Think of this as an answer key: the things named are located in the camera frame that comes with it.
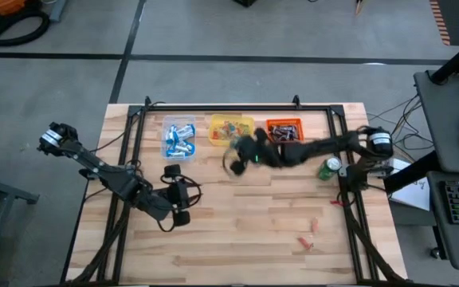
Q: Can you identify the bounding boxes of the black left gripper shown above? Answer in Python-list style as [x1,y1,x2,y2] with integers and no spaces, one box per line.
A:
[161,163,194,227]

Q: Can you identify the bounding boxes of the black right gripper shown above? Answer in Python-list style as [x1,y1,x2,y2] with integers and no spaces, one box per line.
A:
[229,127,290,176]

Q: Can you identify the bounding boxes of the red gummy candy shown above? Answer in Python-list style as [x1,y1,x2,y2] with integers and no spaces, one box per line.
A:
[296,236,315,251]

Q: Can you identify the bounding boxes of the orange plastic basket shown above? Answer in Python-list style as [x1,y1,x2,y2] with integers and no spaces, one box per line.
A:
[265,118,305,144]

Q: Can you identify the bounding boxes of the yellow plastic bin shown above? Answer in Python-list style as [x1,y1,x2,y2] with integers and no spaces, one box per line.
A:
[208,114,256,147]

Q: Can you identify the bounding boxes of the green soda can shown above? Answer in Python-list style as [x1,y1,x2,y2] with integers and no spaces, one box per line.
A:
[317,155,343,182]

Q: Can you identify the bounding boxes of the clear plastic bin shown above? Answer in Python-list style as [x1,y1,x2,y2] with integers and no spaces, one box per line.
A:
[160,114,198,163]

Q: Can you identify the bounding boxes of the white paper sheet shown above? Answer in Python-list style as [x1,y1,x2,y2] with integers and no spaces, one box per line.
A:
[388,158,431,211]

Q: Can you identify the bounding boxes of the grey keyboard desk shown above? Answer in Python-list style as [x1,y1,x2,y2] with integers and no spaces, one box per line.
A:
[426,171,459,272]

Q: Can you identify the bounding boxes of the black slanted beam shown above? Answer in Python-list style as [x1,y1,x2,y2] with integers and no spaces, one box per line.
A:
[430,31,459,85]

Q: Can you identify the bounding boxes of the grey metal table leg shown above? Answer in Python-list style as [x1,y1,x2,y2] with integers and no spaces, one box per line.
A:
[48,0,69,23]

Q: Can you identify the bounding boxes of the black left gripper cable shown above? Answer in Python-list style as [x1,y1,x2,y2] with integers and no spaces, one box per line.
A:
[155,173,202,234]

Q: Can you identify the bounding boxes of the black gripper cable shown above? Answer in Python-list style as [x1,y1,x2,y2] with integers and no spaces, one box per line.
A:
[155,173,202,234]
[222,147,241,179]

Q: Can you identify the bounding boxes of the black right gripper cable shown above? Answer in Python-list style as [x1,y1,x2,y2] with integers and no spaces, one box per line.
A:
[222,147,241,179]

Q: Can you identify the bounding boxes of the black aluminium table frame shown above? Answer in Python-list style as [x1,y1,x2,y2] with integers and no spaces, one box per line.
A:
[60,95,406,286]

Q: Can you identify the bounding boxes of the black floor cables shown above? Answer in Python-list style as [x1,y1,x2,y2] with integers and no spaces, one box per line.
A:
[367,93,434,151]

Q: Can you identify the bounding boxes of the black vacuum hose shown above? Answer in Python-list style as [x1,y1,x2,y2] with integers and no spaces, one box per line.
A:
[0,8,51,47]

